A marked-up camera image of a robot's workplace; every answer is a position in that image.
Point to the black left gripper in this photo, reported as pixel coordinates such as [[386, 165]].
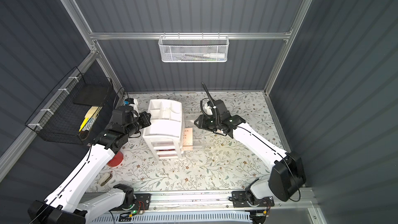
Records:
[[144, 120]]

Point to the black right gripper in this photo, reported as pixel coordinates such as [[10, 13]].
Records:
[[200, 122]]

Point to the beige good luck postcard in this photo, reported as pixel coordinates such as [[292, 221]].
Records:
[[187, 143]]

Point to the white desk drawer organizer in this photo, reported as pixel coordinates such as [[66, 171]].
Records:
[[165, 134]]

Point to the clear plastic drawer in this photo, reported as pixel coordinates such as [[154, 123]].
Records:
[[198, 141]]

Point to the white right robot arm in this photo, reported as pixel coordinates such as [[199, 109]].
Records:
[[287, 172]]

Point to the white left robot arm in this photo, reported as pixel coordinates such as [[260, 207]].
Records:
[[63, 205]]

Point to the yellow sticky notes pad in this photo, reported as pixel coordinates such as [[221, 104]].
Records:
[[91, 112]]

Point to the red pencil cup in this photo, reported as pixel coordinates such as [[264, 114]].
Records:
[[116, 160]]

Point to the black notebook in basket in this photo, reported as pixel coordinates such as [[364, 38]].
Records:
[[91, 95]]

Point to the beige eraser block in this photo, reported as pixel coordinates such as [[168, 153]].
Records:
[[105, 178]]

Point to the white marker in basket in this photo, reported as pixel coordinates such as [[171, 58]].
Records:
[[215, 56]]

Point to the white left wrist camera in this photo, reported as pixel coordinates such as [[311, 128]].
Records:
[[131, 102]]

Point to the black wire wall basket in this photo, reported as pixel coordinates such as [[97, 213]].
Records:
[[57, 119]]

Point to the white wire mesh basket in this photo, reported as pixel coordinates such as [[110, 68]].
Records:
[[191, 50]]

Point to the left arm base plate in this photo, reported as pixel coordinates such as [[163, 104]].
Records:
[[141, 202]]

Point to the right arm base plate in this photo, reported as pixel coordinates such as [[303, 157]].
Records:
[[242, 199]]

